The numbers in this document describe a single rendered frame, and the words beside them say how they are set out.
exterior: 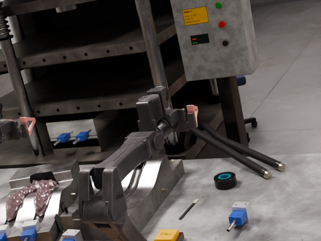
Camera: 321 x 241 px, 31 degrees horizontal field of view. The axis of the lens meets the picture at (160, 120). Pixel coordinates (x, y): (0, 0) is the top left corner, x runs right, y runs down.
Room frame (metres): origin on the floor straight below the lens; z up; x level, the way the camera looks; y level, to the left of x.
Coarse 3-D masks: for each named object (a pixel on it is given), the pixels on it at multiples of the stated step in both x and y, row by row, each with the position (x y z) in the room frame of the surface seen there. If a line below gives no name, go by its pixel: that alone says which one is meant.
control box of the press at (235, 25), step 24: (192, 0) 2.41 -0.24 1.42; (216, 0) 2.37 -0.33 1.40; (240, 0) 2.33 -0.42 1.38; (192, 24) 2.42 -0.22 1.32; (216, 24) 2.38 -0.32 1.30; (240, 24) 2.33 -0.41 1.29; (192, 48) 2.43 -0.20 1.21; (216, 48) 2.39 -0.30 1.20; (240, 48) 2.34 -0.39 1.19; (192, 72) 2.44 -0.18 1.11; (216, 72) 2.39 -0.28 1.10; (240, 72) 2.35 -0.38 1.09
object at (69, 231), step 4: (64, 232) 1.70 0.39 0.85; (68, 232) 1.69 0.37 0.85; (72, 232) 1.69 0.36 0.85; (76, 232) 1.68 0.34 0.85; (80, 232) 1.69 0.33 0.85; (64, 236) 1.68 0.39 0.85; (68, 236) 1.67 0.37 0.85; (72, 236) 1.67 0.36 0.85; (76, 236) 1.67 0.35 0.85; (80, 236) 1.69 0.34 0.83; (64, 240) 1.67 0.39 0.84; (68, 240) 1.66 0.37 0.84; (72, 240) 1.66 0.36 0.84; (76, 240) 1.67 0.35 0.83; (80, 240) 1.68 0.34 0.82
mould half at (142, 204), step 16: (160, 160) 1.94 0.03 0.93; (176, 160) 2.09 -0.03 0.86; (128, 176) 1.92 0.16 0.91; (144, 176) 1.89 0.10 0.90; (160, 176) 1.90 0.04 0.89; (176, 176) 2.02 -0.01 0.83; (96, 192) 1.90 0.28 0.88; (144, 192) 1.81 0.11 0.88; (160, 192) 1.87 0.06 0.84; (128, 208) 1.69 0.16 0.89; (144, 208) 1.74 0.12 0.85; (64, 224) 1.75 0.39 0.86; (80, 224) 1.72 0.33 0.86; (144, 224) 1.72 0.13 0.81
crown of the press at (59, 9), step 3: (66, 6) 2.91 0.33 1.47; (69, 6) 2.92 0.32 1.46; (72, 6) 2.92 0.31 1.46; (75, 6) 2.93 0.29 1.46; (78, 6) 2.96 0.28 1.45; (57, 9) 2.94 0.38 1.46; (60, 9) 2.92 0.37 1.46; (63, 9) 2.92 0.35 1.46; (66, 9) 2.91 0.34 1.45; (69, 9) 2.92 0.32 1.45; (72, 9) 2.92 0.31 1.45
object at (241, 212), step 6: (234, 204) 1.63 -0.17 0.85; (240, 204) 1.62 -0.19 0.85; (246, 204) 1.61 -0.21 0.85; (234, 210) 1.61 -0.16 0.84; (240, 210) 1.60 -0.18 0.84; (246, 210) 1.59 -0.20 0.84; (234, 216) 1.58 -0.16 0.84; (240, 216) 1.57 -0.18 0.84; (246, 216) 1.59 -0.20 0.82; (252, 216) 1.62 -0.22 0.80; (234, 222) 1.56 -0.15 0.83; (240, 222) 1.56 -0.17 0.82; (246, 222) 1.60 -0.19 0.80; (228, 228) 1.53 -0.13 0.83
